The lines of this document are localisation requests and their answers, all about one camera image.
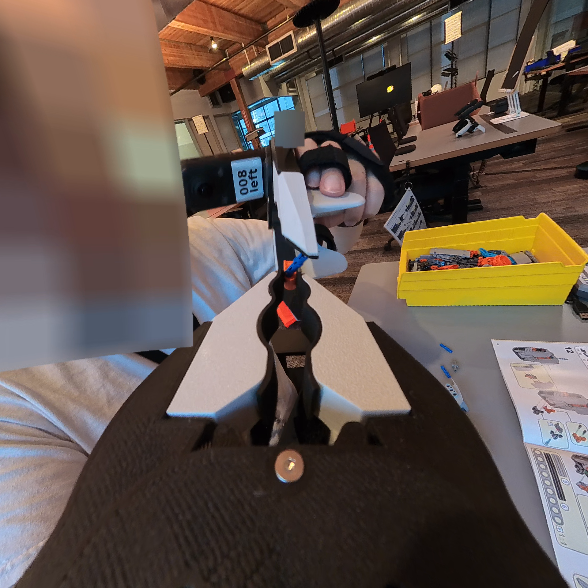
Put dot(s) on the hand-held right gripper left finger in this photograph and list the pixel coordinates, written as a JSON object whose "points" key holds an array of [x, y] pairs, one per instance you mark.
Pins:
{"points": [[220, 372]]}

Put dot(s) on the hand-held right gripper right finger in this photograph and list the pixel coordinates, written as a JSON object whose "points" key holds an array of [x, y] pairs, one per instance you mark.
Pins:
{"points": [[356, 372]]}

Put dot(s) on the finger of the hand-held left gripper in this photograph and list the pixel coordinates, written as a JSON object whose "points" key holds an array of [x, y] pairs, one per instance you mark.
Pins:
{"points": [[294, 211]]}

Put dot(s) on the orange connector piece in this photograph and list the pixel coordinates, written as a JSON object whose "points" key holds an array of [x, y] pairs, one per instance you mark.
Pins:
{"points": [[289, 284]]}

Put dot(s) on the grey office desk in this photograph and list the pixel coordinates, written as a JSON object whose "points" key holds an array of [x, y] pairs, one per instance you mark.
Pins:
{"points": [[441, 138]]}

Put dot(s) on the person's left hand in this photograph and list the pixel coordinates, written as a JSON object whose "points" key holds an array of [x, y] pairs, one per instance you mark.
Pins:
{"points": [[333, 183]]}

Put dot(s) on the clear plastic bag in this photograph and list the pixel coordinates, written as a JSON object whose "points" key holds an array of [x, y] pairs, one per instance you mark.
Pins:
{"points": [[285, 399]]}

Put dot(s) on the hanging instruction sheet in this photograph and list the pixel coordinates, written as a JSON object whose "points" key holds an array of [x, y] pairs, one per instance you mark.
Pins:
{"points": [[406, 216]]}

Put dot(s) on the yellow parts bin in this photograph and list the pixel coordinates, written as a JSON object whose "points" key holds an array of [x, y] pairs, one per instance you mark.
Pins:
{"points": [[459, 289]]}

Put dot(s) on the black monitor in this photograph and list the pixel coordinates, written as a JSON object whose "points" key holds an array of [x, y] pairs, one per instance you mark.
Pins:
{"points": [[383, 89]]}

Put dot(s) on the white instruction manual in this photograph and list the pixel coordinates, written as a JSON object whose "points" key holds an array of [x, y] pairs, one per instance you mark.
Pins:
{"points": [[514, 395]]}

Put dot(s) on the brown cardboard box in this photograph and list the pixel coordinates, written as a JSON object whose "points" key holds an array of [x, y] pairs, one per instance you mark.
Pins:
{"points": [[448, 108]]}

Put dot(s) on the black and white device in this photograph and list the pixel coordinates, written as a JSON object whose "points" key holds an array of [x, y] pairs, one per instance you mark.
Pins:
{"points": [[468, 119]]}

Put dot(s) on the black floor stand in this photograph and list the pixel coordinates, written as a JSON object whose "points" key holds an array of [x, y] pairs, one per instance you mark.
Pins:
{"points": [[317, 8]]}

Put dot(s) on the grey control hub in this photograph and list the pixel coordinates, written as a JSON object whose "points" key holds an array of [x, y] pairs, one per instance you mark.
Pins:
{"points": [[581, 294]]}

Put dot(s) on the white board stand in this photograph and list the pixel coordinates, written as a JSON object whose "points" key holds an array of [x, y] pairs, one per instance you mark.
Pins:
{"points": [[510, 103]]}

